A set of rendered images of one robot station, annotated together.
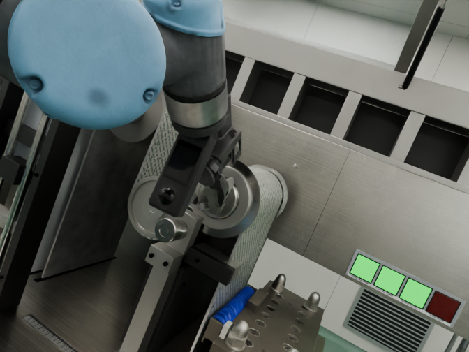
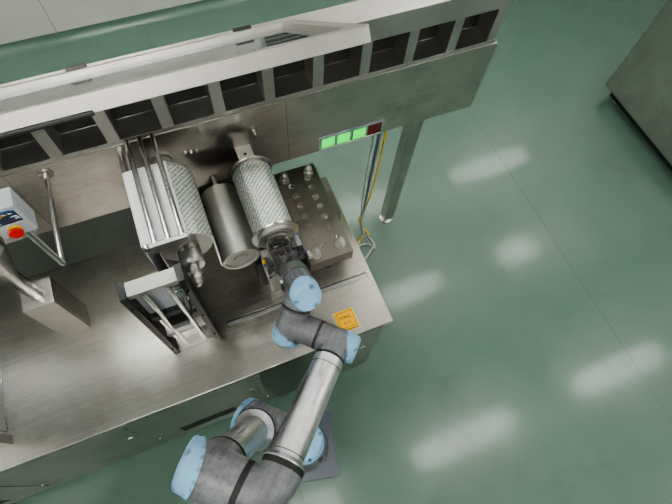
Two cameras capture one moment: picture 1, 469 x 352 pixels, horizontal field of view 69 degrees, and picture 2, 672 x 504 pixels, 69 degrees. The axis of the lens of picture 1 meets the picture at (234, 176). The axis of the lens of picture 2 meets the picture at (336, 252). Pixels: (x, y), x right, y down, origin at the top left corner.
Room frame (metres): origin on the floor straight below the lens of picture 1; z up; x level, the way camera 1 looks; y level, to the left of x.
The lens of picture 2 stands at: (0.01, 0.36, 2.58)
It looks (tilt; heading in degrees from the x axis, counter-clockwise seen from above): 65 degrees down; 313
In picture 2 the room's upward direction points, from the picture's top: 6 degrees clockwise
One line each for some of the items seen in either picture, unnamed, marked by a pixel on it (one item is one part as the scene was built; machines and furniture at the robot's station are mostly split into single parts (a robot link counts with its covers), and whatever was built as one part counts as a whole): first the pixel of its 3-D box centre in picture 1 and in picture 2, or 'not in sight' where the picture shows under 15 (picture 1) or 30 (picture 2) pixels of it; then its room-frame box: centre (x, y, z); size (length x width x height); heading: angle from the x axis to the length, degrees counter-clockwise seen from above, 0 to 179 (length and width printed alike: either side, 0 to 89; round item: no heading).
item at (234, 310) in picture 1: (235, 306); not in sight; (0.69, -0.11, 1.03); 0.21 x 0.04 x 0.03; 161
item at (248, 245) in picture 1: (242, 265); not in sight; (0.70, -0.09, 1.11); 0.23 x 0.01 x 0.18; 161
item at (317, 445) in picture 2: not in sight; (301, 441); (0.11, 0.31, 1.07); 0.13 x 0.12 x 0.14; 27
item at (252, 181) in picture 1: (220, 197); (275, 234); (0.61, 0.01, 1.25); 0.15 x 0.01 x 0.15; 71
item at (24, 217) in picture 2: not in sight; (7, 216); (0.81, 0.52, 1.66); 0.07 x 0.07 x 0.10; 73
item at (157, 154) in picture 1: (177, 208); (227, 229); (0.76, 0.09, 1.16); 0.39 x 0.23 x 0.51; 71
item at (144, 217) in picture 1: (184, 203); (229, 226); (0.76, 0.08, 1.17); 0.26 x 0.12 x 0.12; 161
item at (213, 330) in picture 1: (234, 312); not in sight; (0.69, -0.11, 1.01); 0.23 x 0.03 x 0.05; 161
